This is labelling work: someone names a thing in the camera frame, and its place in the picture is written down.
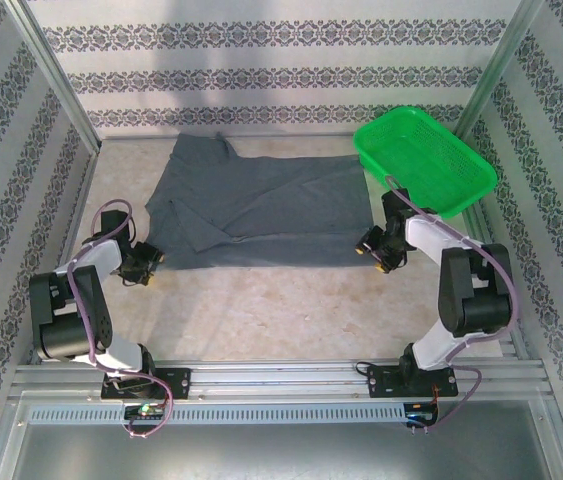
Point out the green plastic basket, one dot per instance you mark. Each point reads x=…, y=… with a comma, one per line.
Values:
x=426, y=160

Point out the grey t-shirt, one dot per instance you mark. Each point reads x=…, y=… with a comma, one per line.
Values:
x=271, y=210

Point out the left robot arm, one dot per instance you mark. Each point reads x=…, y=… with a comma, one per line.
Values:
x=68, y=320

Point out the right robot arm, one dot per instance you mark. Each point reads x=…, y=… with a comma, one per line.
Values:
x=476, y=310

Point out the small circuit board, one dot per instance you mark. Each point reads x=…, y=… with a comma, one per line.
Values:
x=421, y=412
x=145, y=411

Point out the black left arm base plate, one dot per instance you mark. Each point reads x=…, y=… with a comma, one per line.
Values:
x=176, y=382

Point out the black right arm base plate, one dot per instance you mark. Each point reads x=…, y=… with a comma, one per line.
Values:
x=386, y=382

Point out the aluminium front rail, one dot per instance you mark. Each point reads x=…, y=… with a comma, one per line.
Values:
x=281, y=380

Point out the aluminium frame post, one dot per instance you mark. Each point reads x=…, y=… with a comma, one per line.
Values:
x=58, y=75
x=493, y=75

